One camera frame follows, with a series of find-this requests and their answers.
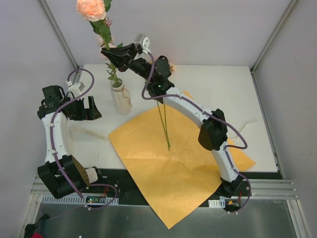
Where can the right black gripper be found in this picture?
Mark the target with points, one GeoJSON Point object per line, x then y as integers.
{"type": "Point", "coordinates": [131, 58]}

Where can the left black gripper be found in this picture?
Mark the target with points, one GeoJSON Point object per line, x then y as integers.
{"type": "Point", "coordinates": [80, 109]}

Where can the cream fabric ribbon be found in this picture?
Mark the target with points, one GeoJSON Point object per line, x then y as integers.
{"type": "Point", "coordinates": [82, 136]}

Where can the pink rose stem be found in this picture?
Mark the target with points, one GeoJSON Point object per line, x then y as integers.
{"type": "Point", "coordinates": [172, 68]}
{"type": "Point", "coordinates": [161, 114]}
{"type": "Point", "coordinates": [165, 127]}
{"type": "Point", "coordinates": [95, 12]}

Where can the orange wrapping paper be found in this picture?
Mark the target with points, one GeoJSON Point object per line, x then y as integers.
{"type": "Point", "coordinates": [174, 182]}

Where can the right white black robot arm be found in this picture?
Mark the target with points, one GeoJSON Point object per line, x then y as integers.
{"type": "Point", "coordinates": [212, 124]}

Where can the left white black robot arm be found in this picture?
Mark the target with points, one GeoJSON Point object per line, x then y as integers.
{"type": "Point", "coordinates": [61, 173]}

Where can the white ribbed ceramic vase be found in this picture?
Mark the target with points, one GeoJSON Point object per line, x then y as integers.
{"type": "Point", "coordinates": [121, 97]}

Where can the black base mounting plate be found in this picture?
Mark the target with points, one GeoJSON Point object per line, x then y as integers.
{"type": "Point", "coordinates": [129, 194]}

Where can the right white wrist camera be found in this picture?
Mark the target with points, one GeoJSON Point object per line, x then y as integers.
{"type": "Point", "coordinates": [143, 41]}

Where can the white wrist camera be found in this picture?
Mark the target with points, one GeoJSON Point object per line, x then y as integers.
{"type": "Point", "coordinates": [75, 89]}
{"type": "Point", "coordinates": [143, 41]}

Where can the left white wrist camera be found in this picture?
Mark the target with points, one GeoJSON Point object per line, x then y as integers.
{"type": "Point", "coordinates": [75, 89]}

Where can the left white cable duct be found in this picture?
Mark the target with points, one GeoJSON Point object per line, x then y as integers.
{"type": "Point", "coordinates": [76, 200]}

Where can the white cable duct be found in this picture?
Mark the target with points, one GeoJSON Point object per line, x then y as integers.
{"type": "Point", "coordinates": [220, 203]}
{"type": "Point", "coordinates": [76, 200]}

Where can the right white cable duct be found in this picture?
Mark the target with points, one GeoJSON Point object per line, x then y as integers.
{"type": "Point", "coordinates": [220, 203]}

